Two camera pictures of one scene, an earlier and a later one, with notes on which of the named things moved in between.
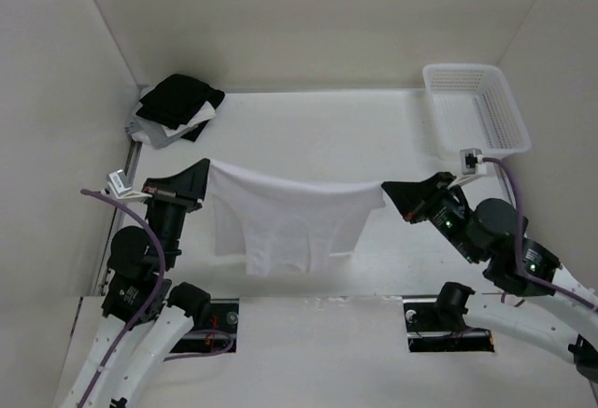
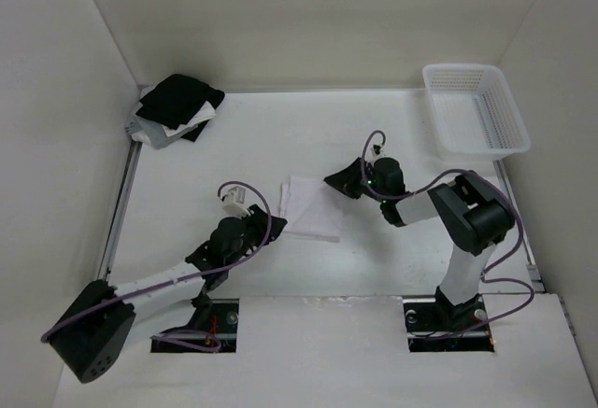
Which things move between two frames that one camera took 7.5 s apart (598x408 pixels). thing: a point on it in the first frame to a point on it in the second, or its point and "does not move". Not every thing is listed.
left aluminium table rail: [117, 222] does not move
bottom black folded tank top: [194, 134] does not move
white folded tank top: [202, 116] does not move
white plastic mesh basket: [472, 108] does not move
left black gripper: [192, 183] to [260, 221]
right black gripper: [411, 198] to [345, 180]
